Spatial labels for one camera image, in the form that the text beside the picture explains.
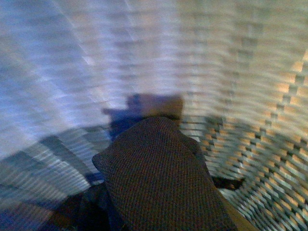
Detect dark knitted garment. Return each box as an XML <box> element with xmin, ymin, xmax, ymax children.
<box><xmin>78</xmin><ymin>117</ymin><xmax>237</xmax><ymax>231</ymax></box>

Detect white woven laundry basket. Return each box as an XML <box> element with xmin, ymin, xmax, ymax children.
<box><xmin>0</xmin><ymin>0</ymin><xmax>308</xmax><ymax>231</ymax></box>

